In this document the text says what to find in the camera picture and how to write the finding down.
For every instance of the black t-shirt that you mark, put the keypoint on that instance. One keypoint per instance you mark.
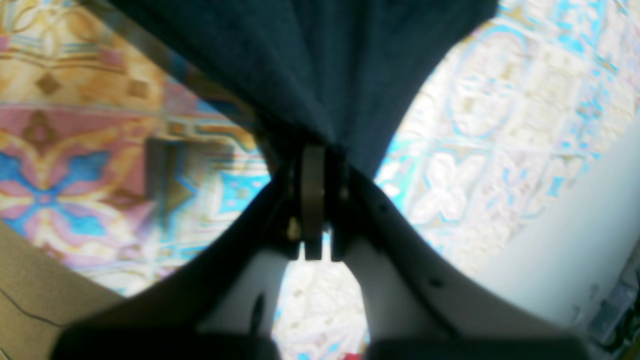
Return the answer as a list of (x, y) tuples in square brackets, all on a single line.
[(335, 72)]

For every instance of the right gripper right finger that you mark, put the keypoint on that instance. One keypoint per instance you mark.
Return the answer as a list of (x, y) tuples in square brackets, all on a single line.
[(417, 305)]

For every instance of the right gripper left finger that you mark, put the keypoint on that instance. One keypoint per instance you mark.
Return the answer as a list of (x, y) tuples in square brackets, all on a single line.
[(220, 306)]

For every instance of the patterned tablecloth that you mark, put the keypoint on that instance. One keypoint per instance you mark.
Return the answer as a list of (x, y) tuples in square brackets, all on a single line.
[(120, 162)]

